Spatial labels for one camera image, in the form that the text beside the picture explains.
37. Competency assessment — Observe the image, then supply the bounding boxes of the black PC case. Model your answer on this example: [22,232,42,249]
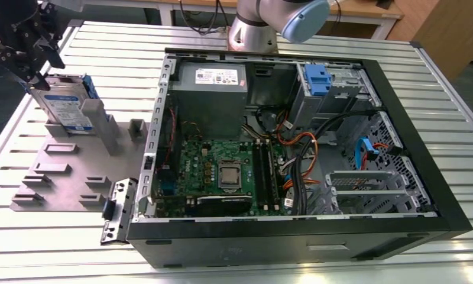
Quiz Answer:
[124,46,473,269]

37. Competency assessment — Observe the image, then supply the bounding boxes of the blue data wire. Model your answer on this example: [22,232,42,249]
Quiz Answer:
[355,136,376,172]

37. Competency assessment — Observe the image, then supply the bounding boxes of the brown wooden cabinet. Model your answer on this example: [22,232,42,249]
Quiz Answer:
[412,0,473,82]

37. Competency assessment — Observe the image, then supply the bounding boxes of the grey power supply unit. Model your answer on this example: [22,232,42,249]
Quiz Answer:
[168,62,248,141]

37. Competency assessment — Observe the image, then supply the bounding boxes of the silver CPU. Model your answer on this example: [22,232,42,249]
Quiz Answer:
[219,168,242,187]

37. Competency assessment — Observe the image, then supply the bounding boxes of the blue plastic drive bracket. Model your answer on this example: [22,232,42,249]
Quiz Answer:
[304,64,334,97]

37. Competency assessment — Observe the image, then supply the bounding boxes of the silver disk bay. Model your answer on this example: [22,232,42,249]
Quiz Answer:
[323,170,435,215]

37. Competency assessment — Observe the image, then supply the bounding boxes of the hard disk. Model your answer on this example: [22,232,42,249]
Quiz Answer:
[27,73,100,134]

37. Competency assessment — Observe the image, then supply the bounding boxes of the black cable bundle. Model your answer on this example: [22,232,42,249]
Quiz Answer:
[290,108,384,215]

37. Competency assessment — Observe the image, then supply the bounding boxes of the grey parts rack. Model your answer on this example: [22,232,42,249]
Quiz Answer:
[10,99,151,212]

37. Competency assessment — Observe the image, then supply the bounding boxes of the green motherboard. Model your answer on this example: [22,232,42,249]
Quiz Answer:
[154,138,296,218]

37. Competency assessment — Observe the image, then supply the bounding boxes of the orange wire bundle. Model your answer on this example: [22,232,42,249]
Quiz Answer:
[278,131,320,190]

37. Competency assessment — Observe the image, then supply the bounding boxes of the grey card retention bracket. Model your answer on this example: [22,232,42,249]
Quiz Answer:
[100,177,139,246]

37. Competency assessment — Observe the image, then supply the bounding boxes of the silver metal drive cage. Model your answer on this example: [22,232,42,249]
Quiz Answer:
[291,62,382,131]

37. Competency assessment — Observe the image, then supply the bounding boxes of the black RAM stick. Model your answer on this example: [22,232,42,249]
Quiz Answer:
[264,139,282,211]

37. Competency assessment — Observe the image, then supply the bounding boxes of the yellow black power wires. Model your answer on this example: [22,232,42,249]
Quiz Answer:
[243,123,272,140]

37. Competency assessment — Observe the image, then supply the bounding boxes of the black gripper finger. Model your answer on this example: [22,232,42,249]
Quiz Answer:
[2,56,51,91]
[38,35,67,69]

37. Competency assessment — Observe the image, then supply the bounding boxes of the black graphics card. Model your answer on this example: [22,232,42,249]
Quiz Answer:
[195,193,256,217]

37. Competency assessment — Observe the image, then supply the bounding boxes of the red black power wire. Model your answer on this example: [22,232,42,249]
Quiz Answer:
[372,143,404,156]

